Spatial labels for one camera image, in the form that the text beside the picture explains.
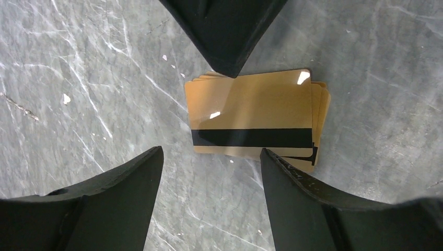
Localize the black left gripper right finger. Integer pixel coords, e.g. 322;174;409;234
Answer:
260;149;442;250

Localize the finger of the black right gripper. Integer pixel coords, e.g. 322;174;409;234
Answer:
161;0;287;78

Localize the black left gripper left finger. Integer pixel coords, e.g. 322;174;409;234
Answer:
1;146;164;250

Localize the gold credit card stack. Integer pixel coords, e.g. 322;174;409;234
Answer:
184;69;331;173

